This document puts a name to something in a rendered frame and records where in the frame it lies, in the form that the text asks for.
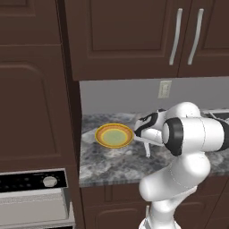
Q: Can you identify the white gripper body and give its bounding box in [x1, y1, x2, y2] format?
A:
[133, 128, 165, 147]

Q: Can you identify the yellow plate with orange rim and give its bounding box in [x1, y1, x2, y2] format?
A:
[94, 123, 135, 149]

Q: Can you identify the white oven knob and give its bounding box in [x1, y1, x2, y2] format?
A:
[42, 175, 58, 189]

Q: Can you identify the steel oven with black panel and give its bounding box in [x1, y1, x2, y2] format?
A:
[0, 167, 76, 229]

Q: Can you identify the dark brown drawer front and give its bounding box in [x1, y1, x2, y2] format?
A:
[80, 184, 150, 208]

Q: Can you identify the steel sink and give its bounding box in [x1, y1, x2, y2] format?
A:
[200, 108, 229, 121]

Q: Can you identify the dark brown base cupboard door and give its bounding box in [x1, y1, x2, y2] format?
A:
[81, 203, 150, 229]
[174, 175, 229, 229]

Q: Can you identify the wide dark brown cupboard door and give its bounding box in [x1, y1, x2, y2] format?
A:
[64, 0, 192, 81]

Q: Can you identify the narrow dark brown cupboard door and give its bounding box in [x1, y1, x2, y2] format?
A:
[177, 0, 229, 79]

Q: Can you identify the large dark brown tall-unit door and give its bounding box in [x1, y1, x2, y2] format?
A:
[0, 44, 77, 174]

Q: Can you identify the small dark brown tall-unit door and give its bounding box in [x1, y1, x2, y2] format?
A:
[0, 0, 63, 47]

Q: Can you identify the white wall outlet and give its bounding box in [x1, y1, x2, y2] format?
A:
[157, 80, 173, 99]

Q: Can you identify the silver cupboard handle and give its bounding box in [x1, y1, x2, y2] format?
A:
[168, 7, 183, 66]
[187, 7, 205, 66]

